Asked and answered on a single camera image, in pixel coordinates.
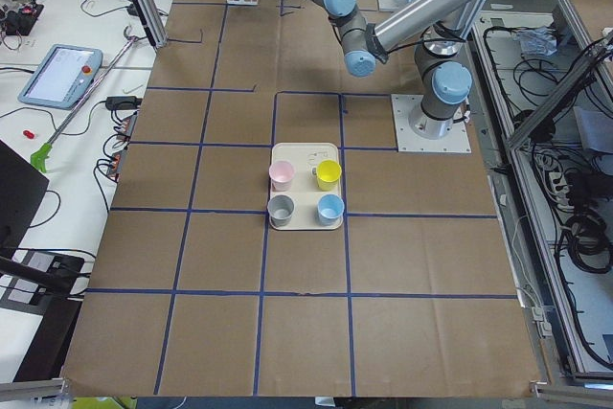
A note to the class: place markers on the cream plastic tray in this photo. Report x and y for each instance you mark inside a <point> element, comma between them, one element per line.
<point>305,157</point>

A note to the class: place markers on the yellow cup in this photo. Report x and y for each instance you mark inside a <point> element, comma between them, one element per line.
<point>328,174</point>

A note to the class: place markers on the black monitor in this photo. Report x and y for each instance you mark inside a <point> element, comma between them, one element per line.
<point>22,190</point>

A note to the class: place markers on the teach pendant tablet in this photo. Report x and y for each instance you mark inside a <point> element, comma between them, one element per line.
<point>63,76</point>

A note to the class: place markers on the white power strip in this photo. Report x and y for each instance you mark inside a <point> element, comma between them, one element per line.
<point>557,186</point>

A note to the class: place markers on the pink cup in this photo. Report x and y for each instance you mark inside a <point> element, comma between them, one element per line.
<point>281,174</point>

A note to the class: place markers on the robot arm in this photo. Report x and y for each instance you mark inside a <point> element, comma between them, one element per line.
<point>443,24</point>

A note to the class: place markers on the green handled reacher grabber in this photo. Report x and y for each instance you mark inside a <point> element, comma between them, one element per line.
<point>39,157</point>

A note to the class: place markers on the black power adapter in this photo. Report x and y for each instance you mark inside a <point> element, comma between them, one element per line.
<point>122,102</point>

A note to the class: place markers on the grey cup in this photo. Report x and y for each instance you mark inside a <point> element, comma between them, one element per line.
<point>280,209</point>

